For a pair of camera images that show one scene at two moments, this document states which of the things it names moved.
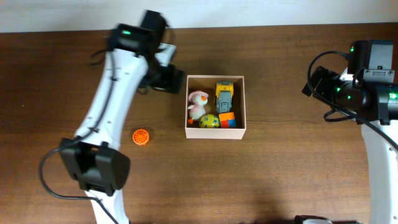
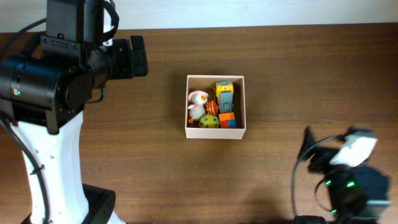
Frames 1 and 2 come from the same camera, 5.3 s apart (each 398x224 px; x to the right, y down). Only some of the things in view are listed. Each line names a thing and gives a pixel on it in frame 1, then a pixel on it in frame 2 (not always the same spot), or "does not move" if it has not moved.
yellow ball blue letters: (209, 121) does not move
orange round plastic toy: (140, 137) -> (211, 107)
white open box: (207, 84) does not move
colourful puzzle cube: (227, 120) does not move
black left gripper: (173, 86) -> (135, 67)
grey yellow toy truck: (224, 93) does not move
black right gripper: (328, 78) -> (321, 156)
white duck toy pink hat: (198, 99) does not move
